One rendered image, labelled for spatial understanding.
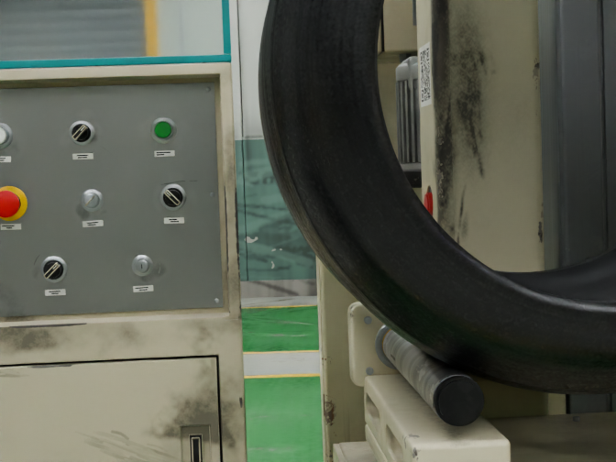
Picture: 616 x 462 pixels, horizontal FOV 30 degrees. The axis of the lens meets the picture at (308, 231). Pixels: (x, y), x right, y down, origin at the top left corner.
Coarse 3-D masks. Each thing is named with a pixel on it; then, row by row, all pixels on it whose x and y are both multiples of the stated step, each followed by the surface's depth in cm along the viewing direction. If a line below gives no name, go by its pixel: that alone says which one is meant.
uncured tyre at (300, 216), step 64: (320, 0) 96; (320, 64) 96; (320, 128) 97; (384, 128) 96; (320, 192) 99; (384, 192) 97; (320, 256) 108; (384, 256) 98; (448, 256) 97; (384, 320) 104; (448, 320) 99; (512, 320) 98; (576, 320) 99; (512, 384) 105; (576, 384) 102
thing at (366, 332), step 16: (352, 304) 136; (352, 320) 135; (368, 320) 134; (352, 336) 135; (368, 336) 135; (352, 352) 135; (368, 352) 135; (352, 368) 135; (368, 368) 135; (384, 368) 135
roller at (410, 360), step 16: (384, 336) 134; (400, 336) 128; (384, 352) 134; (400, 352) 122; (416, 352) 117; (400, 368) 121; (416, 368) 112; (432, 368) 107; (448, 368) 105; (416, 384) 110; (432, 384) 103; (448, 384) 101; (464, 384) 101; (432, 400) 102; (448, 400) 101; (464, 400) 101; (480, 400) 101; (448, 416) 101; (464, 416) 101
